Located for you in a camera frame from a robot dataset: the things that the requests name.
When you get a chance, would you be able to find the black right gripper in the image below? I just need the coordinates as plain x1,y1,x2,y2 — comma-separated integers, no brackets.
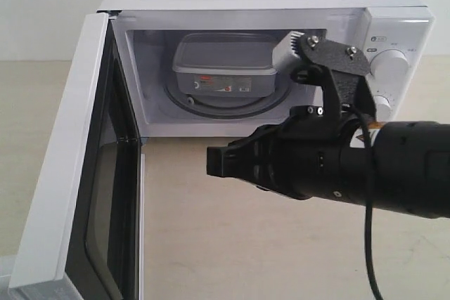
206,107,352,200

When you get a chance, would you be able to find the white lidded plastic container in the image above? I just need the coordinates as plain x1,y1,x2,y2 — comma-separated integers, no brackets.
172,32,277,98

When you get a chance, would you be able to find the white microwave door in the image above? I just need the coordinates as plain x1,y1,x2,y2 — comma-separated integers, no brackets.
6,12,145,299

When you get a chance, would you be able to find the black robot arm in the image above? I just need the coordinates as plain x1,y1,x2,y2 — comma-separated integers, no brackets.
206,106,449,219

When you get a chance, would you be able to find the white microwave oven body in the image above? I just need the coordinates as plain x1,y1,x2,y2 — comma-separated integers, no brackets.
99,0,434,138

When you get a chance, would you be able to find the glass turntable plate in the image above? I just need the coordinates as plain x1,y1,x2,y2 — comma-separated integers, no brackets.
165,77,292,119

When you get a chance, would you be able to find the lower white timer knob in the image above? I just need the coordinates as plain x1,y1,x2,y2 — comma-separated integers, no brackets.
373,95,392,122

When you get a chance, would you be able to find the upper white power knob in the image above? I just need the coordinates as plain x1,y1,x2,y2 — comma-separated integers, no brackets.
371,49,409,79

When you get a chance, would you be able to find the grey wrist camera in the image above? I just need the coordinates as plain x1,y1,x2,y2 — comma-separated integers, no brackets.
272,31,306,77

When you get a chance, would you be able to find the black camera cable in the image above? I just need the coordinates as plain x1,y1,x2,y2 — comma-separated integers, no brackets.
346,103,386,300

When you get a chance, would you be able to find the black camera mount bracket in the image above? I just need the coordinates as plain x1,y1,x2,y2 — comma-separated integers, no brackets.
290,32,376,121

